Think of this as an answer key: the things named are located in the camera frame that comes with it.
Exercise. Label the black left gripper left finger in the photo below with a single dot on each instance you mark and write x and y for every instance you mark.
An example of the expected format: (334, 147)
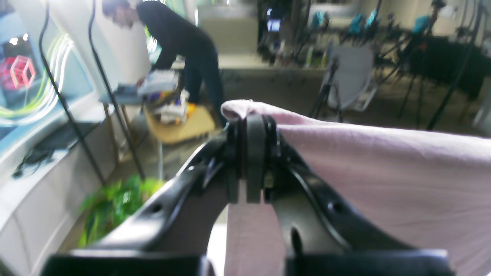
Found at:
(169, 235)

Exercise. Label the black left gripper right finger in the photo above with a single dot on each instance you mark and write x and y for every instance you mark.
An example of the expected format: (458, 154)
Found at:
(323, 234)

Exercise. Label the dusty pink T-shirt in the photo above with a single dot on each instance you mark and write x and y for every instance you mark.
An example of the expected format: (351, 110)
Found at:
(431, 190)

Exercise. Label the green potted plant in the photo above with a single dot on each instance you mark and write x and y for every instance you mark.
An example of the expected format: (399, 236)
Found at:
(112, 204)

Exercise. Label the white office chair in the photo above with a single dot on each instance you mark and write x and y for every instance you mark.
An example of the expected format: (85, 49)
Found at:
(348, 83)

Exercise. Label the person in dark clothes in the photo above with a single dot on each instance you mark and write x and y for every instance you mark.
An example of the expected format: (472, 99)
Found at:
(177, 37)

